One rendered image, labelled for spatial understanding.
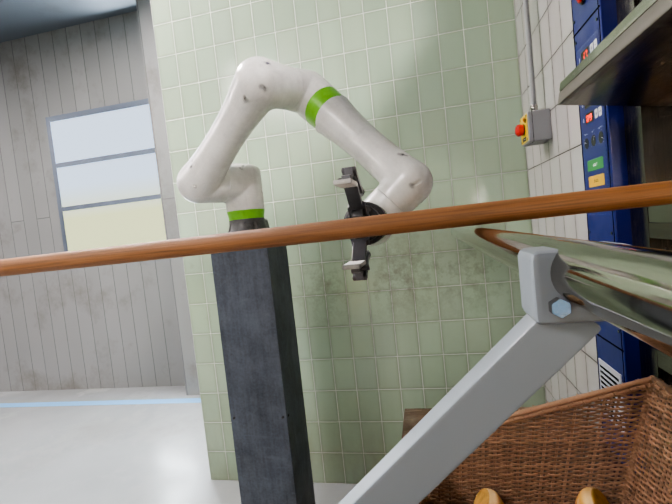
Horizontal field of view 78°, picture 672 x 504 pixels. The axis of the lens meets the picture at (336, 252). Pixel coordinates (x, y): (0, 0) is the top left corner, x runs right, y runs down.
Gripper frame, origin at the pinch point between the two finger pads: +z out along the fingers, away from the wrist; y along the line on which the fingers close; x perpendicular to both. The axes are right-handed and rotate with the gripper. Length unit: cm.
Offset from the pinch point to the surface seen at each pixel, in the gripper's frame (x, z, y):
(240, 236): 15.1, 7.8, 0.1
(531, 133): -50, -82, -24
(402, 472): -9.2, 44.2, 14.1
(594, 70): -40.3, -7.6, -19.8
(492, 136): -44, -117, -30
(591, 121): -52, -42, -18
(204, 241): 21.0, 8.0, 0.2
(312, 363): 44, -117, 62
